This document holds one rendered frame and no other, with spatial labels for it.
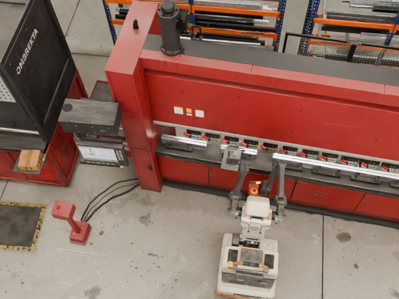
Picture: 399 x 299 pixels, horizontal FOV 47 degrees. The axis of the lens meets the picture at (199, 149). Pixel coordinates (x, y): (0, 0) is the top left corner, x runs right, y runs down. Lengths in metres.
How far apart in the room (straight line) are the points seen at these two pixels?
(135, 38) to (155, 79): 0.39
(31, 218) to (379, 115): 4.14
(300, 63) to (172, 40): 1.07
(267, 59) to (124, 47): 1.22
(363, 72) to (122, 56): 1.99
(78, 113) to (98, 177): 2.00
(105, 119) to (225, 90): 1.08
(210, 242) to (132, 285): 1.02
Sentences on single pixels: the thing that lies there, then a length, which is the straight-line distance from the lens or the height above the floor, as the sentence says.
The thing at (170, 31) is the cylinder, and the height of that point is 2.57.
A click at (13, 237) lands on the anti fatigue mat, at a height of 0.02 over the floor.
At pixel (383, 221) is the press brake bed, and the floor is 0.05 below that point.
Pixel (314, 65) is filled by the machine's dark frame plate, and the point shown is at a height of 2.30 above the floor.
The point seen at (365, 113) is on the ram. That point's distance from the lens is 4.17.
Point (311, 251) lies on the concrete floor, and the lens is 5.63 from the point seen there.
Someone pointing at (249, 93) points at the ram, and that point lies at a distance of 4.07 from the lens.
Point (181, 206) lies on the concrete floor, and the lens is 5.73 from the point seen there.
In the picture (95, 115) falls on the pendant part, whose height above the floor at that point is 1.95.
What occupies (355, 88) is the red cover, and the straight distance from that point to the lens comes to 3.90.
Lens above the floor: 5.24
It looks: 60 degrees down
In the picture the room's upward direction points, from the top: 3 degrees counter-clockwise
